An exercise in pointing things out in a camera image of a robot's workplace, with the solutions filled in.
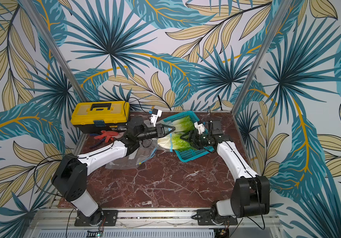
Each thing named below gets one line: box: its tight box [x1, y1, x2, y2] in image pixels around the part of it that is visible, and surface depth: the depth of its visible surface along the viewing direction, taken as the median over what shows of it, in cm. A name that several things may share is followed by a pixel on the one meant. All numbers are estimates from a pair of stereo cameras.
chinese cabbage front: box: [157, 131, 193, 151], surface depth 79 cm
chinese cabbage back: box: [170, 115, 196, 133], surface depth 103 cm
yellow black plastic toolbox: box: [70, 100, 131, 134], surface depth 98 cm
